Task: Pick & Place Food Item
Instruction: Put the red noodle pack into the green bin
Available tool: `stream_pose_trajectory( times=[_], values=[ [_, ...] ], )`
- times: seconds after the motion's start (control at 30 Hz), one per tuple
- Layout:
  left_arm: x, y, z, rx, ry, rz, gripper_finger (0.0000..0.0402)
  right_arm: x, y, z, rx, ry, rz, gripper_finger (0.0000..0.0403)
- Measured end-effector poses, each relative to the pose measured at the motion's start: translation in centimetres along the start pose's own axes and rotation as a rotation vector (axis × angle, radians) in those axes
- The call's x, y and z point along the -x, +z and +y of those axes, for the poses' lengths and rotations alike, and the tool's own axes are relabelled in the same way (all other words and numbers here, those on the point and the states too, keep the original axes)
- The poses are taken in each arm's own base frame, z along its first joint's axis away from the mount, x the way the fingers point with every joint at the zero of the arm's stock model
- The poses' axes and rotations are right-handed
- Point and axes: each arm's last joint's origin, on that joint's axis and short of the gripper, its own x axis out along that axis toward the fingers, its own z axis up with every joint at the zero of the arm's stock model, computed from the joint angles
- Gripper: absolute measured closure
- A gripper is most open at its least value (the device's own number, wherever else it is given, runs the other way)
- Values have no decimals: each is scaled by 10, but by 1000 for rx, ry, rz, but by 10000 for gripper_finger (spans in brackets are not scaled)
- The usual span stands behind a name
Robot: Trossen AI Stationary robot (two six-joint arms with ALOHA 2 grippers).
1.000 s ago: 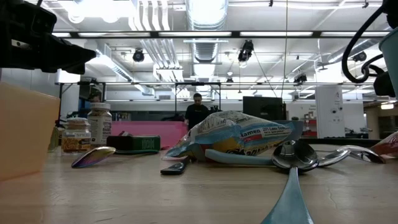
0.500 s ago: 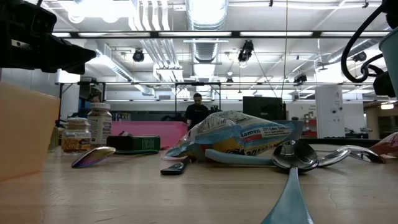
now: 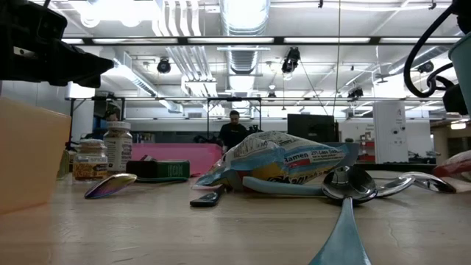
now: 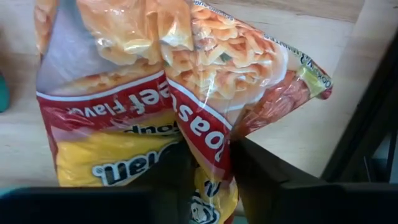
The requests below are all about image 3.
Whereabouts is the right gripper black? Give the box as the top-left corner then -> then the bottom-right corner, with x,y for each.
442,83 -> 470,116

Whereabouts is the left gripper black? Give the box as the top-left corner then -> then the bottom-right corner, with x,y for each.
0,0 -> 116,89

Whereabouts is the red yellow noodle packet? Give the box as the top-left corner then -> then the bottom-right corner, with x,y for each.
433,149 -> 471,194

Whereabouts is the white-lid seasoning jar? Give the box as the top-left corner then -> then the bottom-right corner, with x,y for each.
102,121 -> 134,174

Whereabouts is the small glass spice jar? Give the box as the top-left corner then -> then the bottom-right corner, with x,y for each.
72,138 -> 109,183

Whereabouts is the iridescent rainbow spoon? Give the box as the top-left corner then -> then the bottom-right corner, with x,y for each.
84,172 -> 191,200

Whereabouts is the small green box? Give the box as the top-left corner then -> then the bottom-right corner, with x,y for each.
125,158 -> 191,184

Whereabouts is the black spoon teal handle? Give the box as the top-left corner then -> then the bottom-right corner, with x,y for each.
308,165 -> 378,265

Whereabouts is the all-black spoon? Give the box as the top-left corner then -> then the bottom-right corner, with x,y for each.
189,185 -> 226,208

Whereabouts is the blue ramen packet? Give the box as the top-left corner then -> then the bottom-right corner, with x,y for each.
193,130 -> 349,191

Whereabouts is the person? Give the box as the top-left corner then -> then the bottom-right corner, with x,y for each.
105,105 -> 122,122
219,110 -> 249,152

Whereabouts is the white pillar cabinet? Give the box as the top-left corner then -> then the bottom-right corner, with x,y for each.
372,100 -> 409,164

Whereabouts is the plain silver spoon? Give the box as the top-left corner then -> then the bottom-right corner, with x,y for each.
402,171 -> 458,195

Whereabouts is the pink plastic bin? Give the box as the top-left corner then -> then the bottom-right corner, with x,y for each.
130,142 -> 224,177

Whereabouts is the black monitor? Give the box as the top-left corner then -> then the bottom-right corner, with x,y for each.
286,113 -> 340,144

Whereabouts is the black overhead crossbar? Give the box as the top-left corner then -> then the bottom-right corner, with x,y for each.
60,35 -> 471,46

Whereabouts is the black hanging ceiling camera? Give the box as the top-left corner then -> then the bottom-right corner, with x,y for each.
156,57 -> 172,74
417,60 -> 436,74
347,86 -> 365,101
280,46 -> 302,74

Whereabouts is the black aluminium table frame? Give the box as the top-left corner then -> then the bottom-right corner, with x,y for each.
355,163 -> 439,173

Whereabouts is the black background rig frame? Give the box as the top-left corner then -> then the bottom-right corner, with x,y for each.
68,95 -> 263,143

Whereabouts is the silver ventilation duct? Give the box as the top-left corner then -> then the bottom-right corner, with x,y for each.
219,0 -> 272,75

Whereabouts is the silver spoon light-blue handle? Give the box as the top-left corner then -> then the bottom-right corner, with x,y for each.
241,175 -> 417,199

